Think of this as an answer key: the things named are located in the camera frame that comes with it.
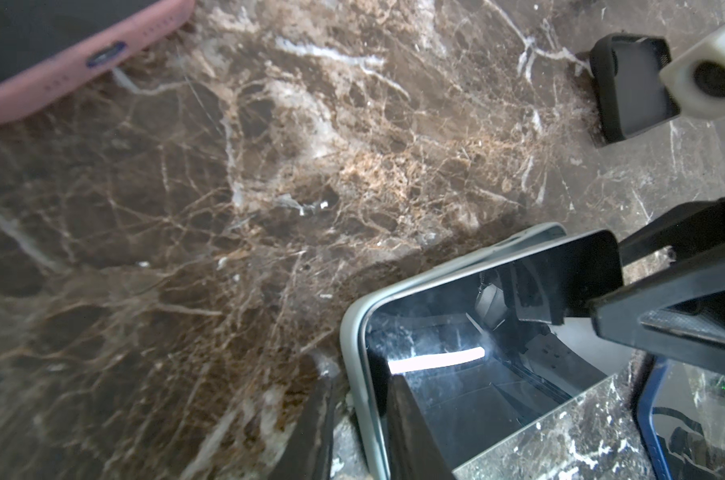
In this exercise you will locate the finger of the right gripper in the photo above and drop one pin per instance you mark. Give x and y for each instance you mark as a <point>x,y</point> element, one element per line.
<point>679,311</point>

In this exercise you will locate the light blue phone case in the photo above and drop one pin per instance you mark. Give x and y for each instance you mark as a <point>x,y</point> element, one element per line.
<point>354,323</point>

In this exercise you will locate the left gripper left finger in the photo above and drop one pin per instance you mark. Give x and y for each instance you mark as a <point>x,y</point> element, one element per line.
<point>308,454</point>

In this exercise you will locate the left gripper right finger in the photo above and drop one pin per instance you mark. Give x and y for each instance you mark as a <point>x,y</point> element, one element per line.
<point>411,450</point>

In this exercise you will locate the pink phone case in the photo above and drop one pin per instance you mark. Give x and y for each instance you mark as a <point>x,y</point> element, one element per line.
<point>39,86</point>

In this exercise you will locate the black phone case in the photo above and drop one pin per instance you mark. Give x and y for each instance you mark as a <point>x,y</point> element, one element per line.
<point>630,96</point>

